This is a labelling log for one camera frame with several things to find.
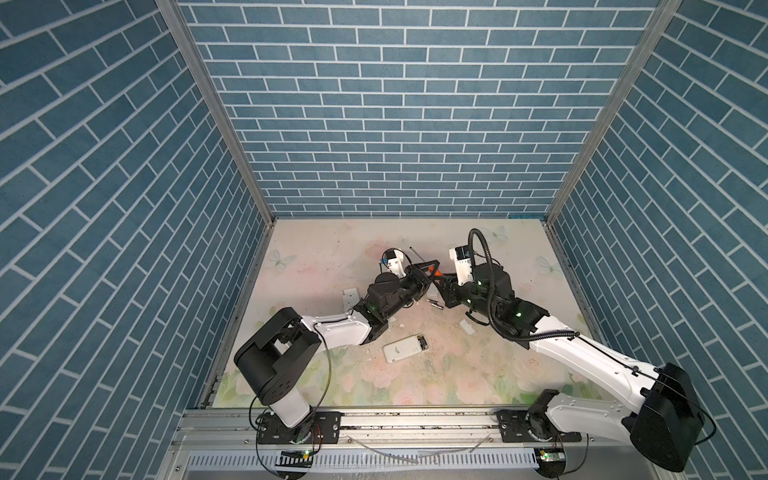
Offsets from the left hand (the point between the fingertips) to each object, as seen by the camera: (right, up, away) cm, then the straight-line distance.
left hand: (443, 267), depth 77 cm
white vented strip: (-19, -46, -6) cm, 50 cm away
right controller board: (+26, -48, -3) cm, 55 cm away
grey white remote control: (-10, -24, +10) cm, 28 cm away
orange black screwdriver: (-2, -1, 0) cm, 2 cm away
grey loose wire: (-6, -45, -6) cm, 45 cm away
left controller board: (-37, -46, -5) cm, 60 cm away
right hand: (-2, -2, +1) cm, 3 cm away
